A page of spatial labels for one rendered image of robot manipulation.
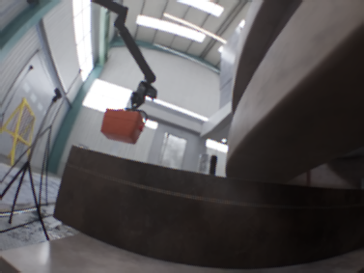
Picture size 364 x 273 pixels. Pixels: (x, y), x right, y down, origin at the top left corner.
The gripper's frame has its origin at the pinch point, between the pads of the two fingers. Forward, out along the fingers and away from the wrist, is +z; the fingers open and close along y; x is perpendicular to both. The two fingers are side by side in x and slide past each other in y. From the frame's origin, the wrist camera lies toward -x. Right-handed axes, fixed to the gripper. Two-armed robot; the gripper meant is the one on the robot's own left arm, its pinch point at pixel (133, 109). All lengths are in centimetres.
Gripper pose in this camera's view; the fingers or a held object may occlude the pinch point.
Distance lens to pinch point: 98.1
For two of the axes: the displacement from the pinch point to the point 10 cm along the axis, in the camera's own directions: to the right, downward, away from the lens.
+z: -1.9, 9.0, -3.8
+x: -9.8, -1.7, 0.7
